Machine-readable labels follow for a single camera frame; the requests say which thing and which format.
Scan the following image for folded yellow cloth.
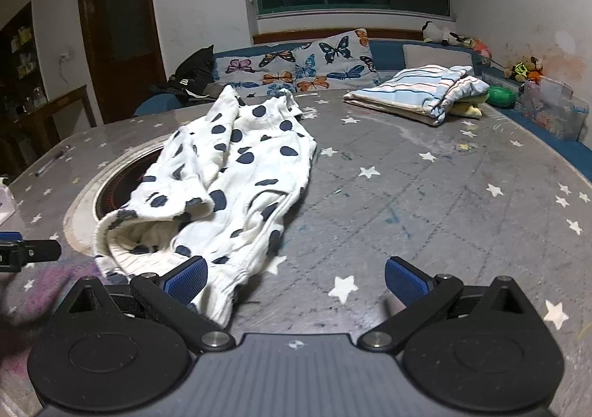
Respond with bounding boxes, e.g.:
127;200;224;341
451;91;490;118

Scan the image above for dark wooden shelf cabinet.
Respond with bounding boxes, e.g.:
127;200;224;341
0;1;49;117

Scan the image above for green round container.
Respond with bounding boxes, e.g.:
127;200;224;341
488;85;518;107

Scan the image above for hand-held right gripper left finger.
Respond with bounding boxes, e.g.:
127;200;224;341
55;256;236;353

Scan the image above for orange plush toy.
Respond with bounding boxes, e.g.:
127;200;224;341
462;38;493;59

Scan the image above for grey pen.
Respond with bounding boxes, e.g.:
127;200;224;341
34;146;70;177

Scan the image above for square butterfly print pillow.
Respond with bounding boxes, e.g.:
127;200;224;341
293;28;379;91

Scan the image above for folded striped light-blue cloth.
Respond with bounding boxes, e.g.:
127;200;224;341
343;64;490;126

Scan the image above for grey star-print tablecloth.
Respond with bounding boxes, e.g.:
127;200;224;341
0;91;592;417

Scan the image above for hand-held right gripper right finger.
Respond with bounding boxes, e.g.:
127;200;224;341
358;256;539;352

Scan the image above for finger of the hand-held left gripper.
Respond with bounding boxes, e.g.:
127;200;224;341
0;231;63;273

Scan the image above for blue sofa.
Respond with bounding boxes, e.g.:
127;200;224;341
134;28;592;168

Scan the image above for long butterfly print pillow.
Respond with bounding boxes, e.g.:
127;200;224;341
213;43;315;98

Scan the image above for clear plastic storage box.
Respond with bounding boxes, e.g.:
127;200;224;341
522;77;590;142

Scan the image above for black jacket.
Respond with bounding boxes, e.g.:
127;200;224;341
149;45;223;104

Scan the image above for grey cushion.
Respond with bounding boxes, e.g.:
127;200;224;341
402;43;477;75

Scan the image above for built-in round induction cooktop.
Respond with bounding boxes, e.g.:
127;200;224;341
63;144;167;256

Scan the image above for brown wooden door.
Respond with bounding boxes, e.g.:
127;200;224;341
76;0;167;124

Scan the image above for dark wooden side table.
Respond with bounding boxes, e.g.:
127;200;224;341
0;85;98;168

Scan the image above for white navy-dotted pants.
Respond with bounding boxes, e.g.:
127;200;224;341
94;85;317;325

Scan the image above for cluster of small plush toys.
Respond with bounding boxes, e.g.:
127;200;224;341
504;56;544;80

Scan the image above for white and black plush dog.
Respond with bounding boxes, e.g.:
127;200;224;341
422;21;463;45

